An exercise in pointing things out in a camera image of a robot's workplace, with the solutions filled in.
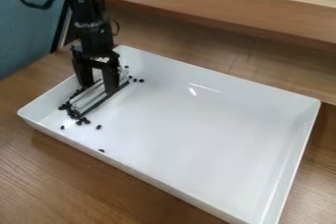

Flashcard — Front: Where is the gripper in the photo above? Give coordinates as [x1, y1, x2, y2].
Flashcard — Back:
[69, 21, 123, 94]

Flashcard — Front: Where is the silver bar tool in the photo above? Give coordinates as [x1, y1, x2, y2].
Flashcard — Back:
[67, 65, 132, 117]

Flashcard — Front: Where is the pile of black bits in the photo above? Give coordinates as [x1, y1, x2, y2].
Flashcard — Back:
[56, 74, 147, 154]

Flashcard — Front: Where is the white tray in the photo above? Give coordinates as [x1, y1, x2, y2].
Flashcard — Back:
[17, 44, 323, 224]

